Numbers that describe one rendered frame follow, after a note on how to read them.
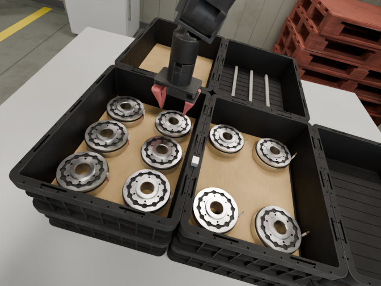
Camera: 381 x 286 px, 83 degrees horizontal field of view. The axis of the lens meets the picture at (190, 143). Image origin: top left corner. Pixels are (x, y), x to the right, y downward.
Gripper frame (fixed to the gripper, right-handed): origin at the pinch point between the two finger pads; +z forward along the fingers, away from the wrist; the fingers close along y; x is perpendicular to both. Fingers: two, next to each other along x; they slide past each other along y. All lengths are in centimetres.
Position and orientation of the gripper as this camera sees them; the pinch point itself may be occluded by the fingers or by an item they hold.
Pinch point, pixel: (173, 109)
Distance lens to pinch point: 57.7
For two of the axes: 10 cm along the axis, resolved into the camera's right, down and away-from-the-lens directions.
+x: -3.0, 6.8, -6.7
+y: -9.3, -3.6, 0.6
